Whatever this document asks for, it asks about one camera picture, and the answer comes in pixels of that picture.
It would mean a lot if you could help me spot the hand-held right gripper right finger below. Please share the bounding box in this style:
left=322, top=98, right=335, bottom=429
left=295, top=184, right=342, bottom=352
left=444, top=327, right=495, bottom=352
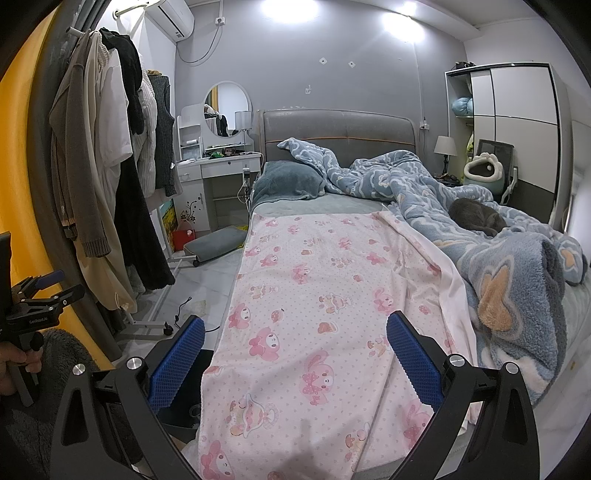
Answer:
left=385, top=310, right=541, bottom=480

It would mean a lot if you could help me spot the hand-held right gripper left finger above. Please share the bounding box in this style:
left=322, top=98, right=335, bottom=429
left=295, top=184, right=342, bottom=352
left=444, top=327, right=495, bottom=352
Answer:
left=50, top=315, right=206, bottom=480

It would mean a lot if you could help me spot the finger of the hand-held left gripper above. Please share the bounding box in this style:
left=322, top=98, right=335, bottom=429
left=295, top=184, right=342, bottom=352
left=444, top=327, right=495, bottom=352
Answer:
left=7, top=284, right=86, bottom=331
left=14, top=270, right=65, bottom=297

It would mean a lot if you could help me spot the person's left hand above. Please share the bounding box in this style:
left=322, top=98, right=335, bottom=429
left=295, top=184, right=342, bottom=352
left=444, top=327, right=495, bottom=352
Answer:
left=0, top=345, right=43, bottom=398

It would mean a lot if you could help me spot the white clothes rack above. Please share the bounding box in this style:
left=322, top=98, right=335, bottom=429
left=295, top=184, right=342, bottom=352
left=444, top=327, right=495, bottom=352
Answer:
left=113, top=194, right=200, bottom=337

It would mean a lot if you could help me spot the beige garment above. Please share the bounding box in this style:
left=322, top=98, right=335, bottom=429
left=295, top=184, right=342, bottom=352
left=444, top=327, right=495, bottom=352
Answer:
left=74, top=152, right=138, bottom=313

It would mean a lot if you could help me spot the black coat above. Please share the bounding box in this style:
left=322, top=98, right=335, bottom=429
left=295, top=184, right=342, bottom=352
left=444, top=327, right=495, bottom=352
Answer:
left=99, top=28, right=177, bottom=292

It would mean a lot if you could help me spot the yellow curtain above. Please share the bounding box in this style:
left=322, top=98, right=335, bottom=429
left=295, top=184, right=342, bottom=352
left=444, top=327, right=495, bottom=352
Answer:
left=0, top=4, right=116, bottom=370

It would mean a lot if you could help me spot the brown knit cardigan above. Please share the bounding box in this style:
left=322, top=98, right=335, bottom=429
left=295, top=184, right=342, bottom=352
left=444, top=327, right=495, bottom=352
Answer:
left=48, top=32, right=112, bottom=259

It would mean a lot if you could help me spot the grey floor cushion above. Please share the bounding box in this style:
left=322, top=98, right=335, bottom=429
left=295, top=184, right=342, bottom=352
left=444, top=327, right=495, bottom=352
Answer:
left=184, top=227, right=245, bottom=265

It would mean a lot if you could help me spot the red bag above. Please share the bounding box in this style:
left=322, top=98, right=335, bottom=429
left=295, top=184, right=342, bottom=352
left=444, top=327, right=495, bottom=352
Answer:
left=171, top=220, right=197, bottom=253

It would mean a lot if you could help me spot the yellow framed picture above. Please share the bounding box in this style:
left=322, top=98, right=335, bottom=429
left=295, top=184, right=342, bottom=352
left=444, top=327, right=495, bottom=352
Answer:
left=159, top=200, right=179, bottom=253

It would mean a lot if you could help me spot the pink printed blanket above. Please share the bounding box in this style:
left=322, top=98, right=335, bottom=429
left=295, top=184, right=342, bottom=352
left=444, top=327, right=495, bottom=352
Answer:
left=198, top=210, right=481, bottom=480

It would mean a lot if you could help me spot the dark grey cat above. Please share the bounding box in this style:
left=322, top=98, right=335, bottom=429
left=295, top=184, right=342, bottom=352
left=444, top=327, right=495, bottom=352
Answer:
left=449, top=198, right=508, bottom=238

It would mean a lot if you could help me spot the white shirt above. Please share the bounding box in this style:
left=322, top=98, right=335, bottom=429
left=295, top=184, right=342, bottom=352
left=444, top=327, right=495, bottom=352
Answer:
left=95, top=48, right=136, bottom=217

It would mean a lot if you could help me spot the white striped cardigan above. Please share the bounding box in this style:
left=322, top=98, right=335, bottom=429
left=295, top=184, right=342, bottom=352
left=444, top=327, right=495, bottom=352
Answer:
left=134, top=69, right=158, bottom=195

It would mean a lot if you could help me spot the blue patterned fleece duvet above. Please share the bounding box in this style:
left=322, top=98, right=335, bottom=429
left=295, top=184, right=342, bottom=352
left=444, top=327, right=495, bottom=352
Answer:
left=277, top=137, right=589, bottom=407

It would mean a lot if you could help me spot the grey knit vest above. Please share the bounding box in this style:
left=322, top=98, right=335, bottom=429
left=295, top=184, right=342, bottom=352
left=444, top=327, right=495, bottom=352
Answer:
left=148, top=74, right=177, bottom=197

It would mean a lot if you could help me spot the white vanity desk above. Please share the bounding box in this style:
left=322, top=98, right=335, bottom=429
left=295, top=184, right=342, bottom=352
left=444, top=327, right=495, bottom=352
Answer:
left=174, top=104, right=264, bottom=234

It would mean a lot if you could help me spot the grey-blue pillow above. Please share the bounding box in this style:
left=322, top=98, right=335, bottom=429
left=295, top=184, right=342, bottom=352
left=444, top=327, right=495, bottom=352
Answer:
left=252, top=161, right=326, bottom=204

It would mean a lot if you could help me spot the bedside table lamp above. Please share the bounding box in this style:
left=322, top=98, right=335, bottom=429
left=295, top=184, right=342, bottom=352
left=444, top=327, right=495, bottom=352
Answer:
left=434, top=135, right=458, bottom=175

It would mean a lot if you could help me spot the black chair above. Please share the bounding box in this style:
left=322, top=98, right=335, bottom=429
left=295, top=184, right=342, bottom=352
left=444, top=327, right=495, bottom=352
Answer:
left=475, top=138, right=518, bottom=206

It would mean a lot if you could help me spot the grey upholstered bed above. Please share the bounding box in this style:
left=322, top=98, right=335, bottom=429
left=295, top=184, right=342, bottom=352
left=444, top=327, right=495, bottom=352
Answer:
left=198, top=108, right=591, bottom=480

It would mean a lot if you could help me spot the small white vanity lamp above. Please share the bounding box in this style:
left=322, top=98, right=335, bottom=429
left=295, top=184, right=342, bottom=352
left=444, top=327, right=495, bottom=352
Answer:
left=235, top=111, right=253, bottom=145

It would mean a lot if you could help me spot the oval vanity mirror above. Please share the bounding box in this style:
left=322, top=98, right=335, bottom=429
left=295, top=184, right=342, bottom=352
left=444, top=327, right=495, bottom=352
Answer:
left=204, top=82, right=252, bottom=138

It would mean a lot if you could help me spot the white and grey wardrobe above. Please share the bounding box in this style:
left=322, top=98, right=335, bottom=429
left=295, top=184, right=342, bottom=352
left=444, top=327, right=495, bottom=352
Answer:
left=444, top=62, right=573, bottom=232

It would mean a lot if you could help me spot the white air conditioner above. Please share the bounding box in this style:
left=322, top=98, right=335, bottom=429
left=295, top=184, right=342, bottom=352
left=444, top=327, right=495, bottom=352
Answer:
left=145, top=0, right=195, bottom=43

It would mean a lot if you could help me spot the ceiling light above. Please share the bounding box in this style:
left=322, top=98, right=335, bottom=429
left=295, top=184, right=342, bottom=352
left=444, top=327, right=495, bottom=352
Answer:
left=383, top=9, right=426, bottom=38
left=261, top=0, right=302, bottom=22

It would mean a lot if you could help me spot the black cable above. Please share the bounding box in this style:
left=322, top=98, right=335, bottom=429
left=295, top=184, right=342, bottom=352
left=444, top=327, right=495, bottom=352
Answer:
left=173, top=295, right=193, bottom=325

